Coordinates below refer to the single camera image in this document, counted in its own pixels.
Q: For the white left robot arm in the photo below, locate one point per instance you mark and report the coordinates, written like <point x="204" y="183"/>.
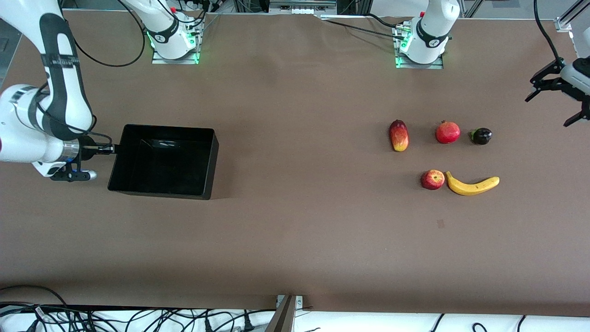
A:
<point x="433" y="27"/>

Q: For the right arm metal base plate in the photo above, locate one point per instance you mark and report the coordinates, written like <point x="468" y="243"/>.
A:
<point x="159" y="60"/>

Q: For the yellow banana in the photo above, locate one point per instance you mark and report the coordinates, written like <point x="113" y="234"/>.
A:
<point x="470" y="188"/>

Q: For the red yellow mango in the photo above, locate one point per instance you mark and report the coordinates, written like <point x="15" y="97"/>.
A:
<point x="398" y="136"/>

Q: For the red pomegranate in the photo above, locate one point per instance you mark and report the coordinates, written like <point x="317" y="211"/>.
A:
<point x="448" y="133"/>

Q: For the black rectangular plastic box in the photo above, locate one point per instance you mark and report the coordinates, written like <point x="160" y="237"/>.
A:
<point x="161" y="170"/>

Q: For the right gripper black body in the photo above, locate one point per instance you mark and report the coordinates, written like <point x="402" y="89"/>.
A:
<point x="88" y="148"/>

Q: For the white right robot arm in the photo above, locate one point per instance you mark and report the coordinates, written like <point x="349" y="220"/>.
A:
<point x="27" y="138"/>

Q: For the metal corner bracket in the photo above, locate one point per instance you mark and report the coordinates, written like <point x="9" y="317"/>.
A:
<point x="563" y="24"/>

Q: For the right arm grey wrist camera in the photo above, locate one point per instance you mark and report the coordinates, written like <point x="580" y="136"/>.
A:
<point x="73" y="175"/>

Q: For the grey metal equipment box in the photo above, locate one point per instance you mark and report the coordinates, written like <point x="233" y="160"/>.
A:
<point x="302" y="5"/>

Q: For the aluminium profile bar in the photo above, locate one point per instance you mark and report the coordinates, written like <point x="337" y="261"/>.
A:
<point x="282" y="318"/>

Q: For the red apple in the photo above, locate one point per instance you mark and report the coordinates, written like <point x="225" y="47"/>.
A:
<point x="432" y="180"/>

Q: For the dark purple mangosteen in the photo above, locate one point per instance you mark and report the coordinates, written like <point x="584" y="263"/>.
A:
<point x="482" y="136"/>

